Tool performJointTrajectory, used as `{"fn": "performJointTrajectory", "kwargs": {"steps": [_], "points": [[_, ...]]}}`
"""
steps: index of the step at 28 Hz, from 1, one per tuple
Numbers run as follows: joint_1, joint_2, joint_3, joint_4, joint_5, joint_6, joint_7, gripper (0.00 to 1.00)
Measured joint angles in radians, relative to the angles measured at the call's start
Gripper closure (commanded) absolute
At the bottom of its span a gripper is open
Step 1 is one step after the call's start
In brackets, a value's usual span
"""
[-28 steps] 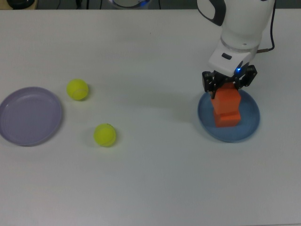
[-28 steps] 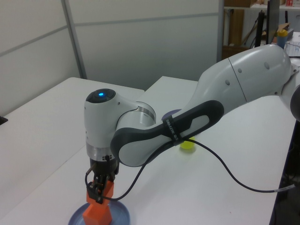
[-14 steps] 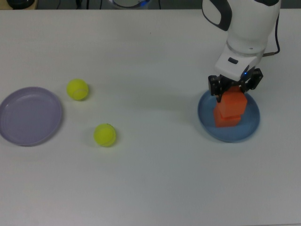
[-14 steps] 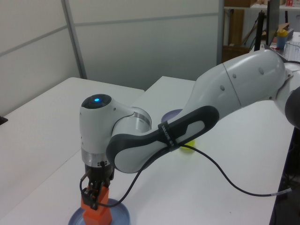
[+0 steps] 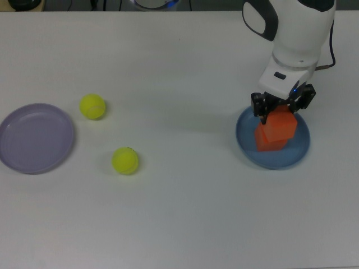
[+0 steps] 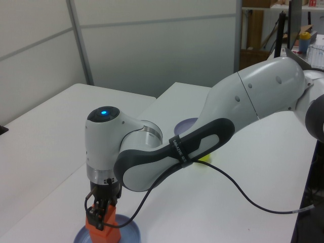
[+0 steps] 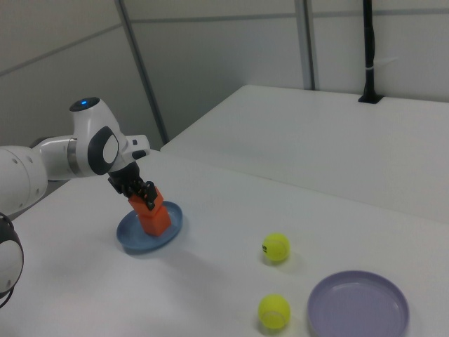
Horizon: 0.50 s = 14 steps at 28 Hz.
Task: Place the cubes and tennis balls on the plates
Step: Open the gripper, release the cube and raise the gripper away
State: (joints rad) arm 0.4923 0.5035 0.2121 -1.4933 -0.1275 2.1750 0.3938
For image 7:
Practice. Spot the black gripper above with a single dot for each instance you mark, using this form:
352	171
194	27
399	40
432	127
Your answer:
126	180

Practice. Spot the orange cube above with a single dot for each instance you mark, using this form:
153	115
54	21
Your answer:
158	224
135	204

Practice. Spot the yellow tennis ball with print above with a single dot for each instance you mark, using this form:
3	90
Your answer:
276	247

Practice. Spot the plain yellow tennis ball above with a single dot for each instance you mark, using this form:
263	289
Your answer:
274	311

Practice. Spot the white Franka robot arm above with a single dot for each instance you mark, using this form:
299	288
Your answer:
87	140

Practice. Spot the blue plate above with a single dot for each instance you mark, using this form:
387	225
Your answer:
129	235

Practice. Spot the purple plate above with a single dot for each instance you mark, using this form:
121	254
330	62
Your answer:
358	309

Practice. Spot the black camera pole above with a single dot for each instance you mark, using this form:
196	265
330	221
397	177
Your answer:
368	35

